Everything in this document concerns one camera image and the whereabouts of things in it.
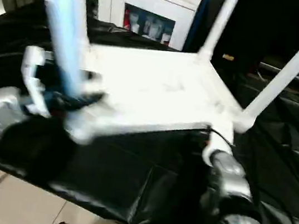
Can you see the white plastic table top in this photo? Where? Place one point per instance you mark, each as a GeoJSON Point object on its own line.
{"type": "Point", "coordinates": [155, 90]}

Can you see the white plastic table leg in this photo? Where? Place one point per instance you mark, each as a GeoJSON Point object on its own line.
{"type": "Point", "coordinates": [285, 67]}
{"type": "Point", "coordinates": [67, 21]}
{"type": "Point", "coordinates": [223, 16]}

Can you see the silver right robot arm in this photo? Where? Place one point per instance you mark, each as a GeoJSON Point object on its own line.
{"type": "Point", "coordinates": [231, 169]}

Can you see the black mat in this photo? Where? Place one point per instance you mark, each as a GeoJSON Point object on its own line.
{"type": "Point", "coordinates": [129, 171]}

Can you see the dark blue fabric panel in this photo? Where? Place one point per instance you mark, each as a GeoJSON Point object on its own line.
{"type": "Point", "coordinates": [197, 26]}

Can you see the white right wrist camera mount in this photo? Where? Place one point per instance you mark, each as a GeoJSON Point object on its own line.
{"type": "Point", "coordinates": [217, 147]}

